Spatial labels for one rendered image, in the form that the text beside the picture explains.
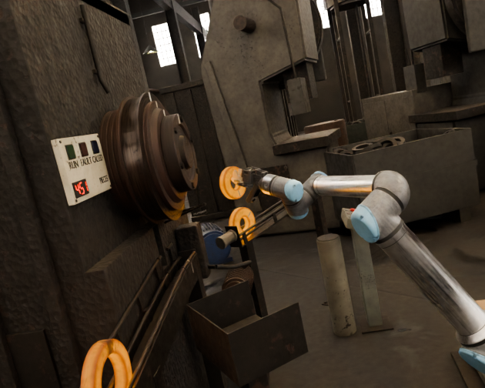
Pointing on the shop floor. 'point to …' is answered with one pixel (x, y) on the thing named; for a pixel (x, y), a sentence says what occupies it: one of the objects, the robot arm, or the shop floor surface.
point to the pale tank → (361, 47)
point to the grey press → (460, 71)
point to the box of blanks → (416, 170)
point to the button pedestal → (365, 269)
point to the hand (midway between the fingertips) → (232, 178)
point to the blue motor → (215, 254)
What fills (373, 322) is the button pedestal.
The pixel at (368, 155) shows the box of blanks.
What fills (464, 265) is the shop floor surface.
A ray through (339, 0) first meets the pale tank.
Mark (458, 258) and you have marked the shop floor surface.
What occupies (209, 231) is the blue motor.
